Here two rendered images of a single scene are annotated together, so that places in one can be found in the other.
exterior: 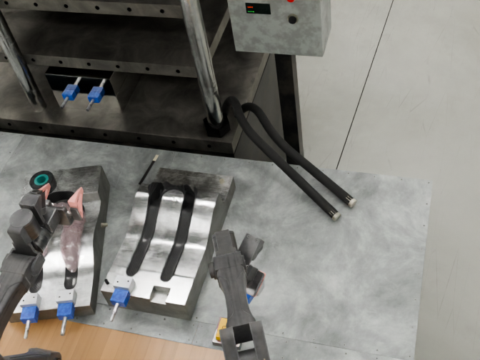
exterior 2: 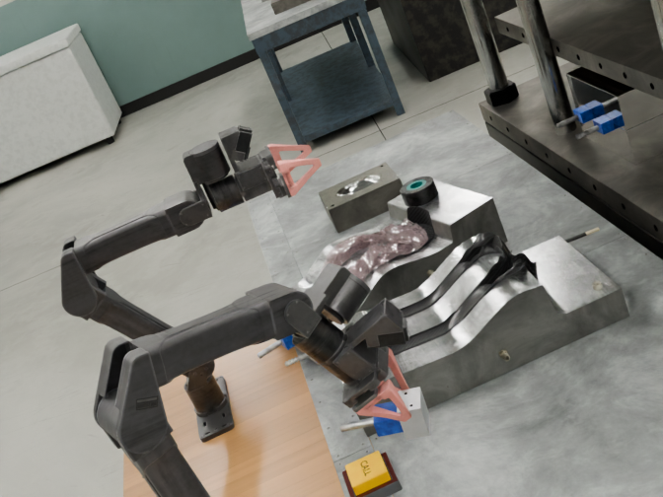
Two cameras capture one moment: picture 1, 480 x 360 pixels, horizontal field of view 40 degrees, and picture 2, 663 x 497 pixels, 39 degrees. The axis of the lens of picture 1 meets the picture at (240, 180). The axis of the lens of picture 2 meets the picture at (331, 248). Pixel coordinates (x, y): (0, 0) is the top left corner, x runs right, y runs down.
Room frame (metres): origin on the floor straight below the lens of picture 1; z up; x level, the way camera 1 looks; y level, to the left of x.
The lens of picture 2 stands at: (0.46, -1.01, 1.74)
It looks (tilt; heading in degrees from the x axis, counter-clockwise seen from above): 24 degrees down; 65
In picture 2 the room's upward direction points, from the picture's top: 24 degrees counter-clockwise
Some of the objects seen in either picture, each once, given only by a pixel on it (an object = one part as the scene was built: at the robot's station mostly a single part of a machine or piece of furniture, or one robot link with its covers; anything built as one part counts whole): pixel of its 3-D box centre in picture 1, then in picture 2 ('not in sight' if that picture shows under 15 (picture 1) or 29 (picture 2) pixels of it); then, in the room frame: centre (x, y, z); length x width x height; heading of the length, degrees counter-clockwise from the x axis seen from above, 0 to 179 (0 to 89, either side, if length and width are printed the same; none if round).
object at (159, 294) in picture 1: (161, 296); not in sight; (1.01, 0.29, 0.87); 0.05 x 0.05 x 0.04; 66
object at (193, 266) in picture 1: (171, 231); (463, 313); (1.24, 0.24, 0.87); 0.50 x 0.26 x 0.14; 156
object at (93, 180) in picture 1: (58, 239); (377, 264); (1.30, 0.60, 0.85); 0.50 x 0.26 x 0.11; 174
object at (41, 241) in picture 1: (35, 239); (225, 190); (1.03, 0.53, 1.21); 0.07 x 0.06 x 0.07; 157
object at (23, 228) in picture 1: (22, 242); (199, 180); (1.00, 0.54, 1.24); 0.12 x 0.09 x 0.12; 157
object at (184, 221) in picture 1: (163, 225); (445, 292); (1.23, 0.25, 0.92); 0.35 x 0.16 x 0.09; 156
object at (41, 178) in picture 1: (43, 183); (418, 191); (1.49, 0.63, 0.93); 0.08 x 0.08 x 0.04
